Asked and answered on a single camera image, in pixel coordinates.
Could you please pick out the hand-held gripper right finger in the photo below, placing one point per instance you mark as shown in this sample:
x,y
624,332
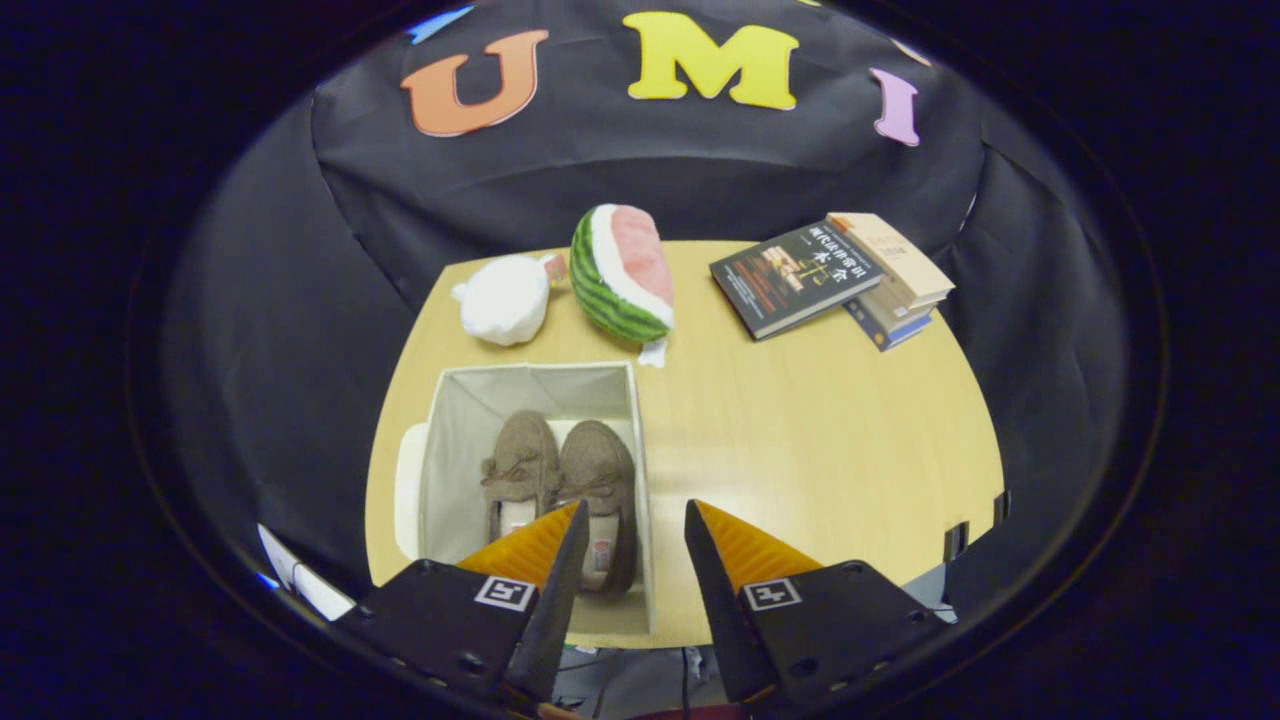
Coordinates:
x,y
725,620

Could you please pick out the grey cover book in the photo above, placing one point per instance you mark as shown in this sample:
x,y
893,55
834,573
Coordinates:
x,y
900,312

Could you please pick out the beige cover book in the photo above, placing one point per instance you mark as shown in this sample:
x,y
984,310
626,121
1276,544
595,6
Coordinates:
x,y
895,255

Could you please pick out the beige fabric storage box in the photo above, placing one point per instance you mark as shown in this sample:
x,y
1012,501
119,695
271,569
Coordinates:
x,y
455,470

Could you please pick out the watermelon slice plush toy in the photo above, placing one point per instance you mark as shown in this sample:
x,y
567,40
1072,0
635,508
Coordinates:
x,y
620,270

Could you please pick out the white plush toy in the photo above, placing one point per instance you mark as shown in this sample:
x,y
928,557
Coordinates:
x,y
505,300

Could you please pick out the blue cover book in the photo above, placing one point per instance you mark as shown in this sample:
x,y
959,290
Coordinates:
x,y
890,335

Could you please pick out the brown shoe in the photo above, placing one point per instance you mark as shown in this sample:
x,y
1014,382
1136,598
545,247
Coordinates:
x,y
600,470
520,455

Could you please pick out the black cover book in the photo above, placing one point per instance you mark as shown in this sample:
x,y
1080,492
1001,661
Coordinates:
x,y
790,280

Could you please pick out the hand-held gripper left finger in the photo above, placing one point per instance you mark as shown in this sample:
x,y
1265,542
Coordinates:
x,y
555,620

